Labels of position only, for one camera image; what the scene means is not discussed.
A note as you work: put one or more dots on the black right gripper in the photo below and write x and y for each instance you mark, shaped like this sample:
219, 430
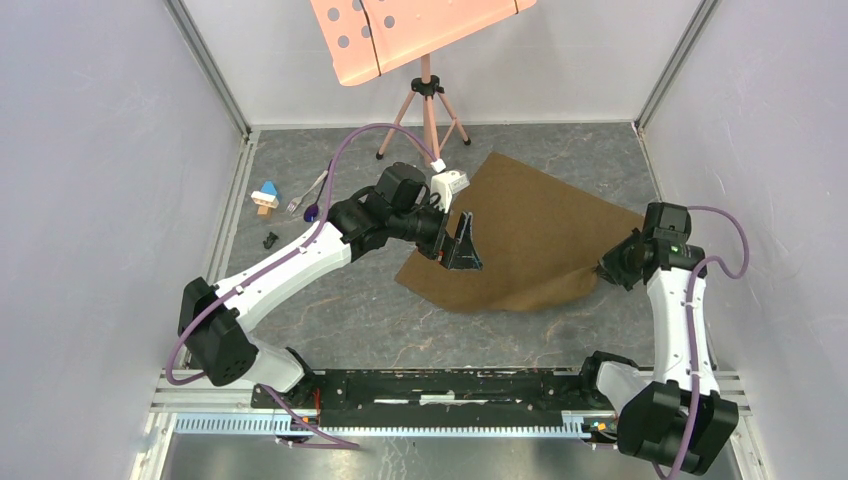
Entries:
609, 266

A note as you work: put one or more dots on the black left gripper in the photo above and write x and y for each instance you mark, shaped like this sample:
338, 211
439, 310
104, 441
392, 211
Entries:
454, 254

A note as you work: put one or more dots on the brown cloth napkin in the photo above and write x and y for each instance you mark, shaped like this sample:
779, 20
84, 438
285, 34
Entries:
538, 237

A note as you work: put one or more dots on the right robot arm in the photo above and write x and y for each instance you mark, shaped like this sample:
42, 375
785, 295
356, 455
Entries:
678, 420

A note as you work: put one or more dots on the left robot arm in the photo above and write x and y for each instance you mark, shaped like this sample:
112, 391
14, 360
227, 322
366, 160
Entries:
216, 321

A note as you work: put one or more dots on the purple plastic spoon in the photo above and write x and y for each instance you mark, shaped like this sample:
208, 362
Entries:
312, 212

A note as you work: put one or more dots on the clear plastic fork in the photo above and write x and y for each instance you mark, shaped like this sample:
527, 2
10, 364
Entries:
295, 202

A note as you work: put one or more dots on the small black clip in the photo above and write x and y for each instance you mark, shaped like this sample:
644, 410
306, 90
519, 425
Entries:
269, 241

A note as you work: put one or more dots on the blue and wood toy block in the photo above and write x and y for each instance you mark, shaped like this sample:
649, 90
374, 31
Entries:
266, 199

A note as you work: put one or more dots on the pink music stand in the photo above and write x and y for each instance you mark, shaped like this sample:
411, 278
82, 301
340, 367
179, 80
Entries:
368, 39

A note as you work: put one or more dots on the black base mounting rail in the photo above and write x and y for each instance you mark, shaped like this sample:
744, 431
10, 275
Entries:
423, 398

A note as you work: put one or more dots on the white toothed cable strip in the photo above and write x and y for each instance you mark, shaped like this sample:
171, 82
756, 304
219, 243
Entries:
281, 424

